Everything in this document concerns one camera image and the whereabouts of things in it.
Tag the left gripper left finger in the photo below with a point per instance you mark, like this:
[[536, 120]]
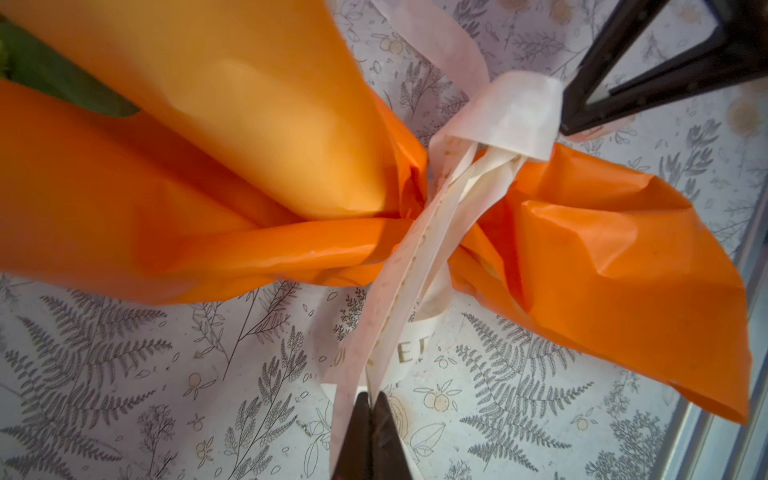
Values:
[[355, 460]]

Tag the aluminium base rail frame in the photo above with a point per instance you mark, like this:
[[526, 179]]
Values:
[[725, 437]]

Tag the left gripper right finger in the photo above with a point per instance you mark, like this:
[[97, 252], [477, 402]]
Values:
[[388, 457]]

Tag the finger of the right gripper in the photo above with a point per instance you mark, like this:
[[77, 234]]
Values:
[[735, 52]]

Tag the orange wrapping paper sheet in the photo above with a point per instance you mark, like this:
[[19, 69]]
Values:
[[259, 153]]

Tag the white ribbon strip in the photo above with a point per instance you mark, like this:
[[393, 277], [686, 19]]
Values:
[[476, 155]]

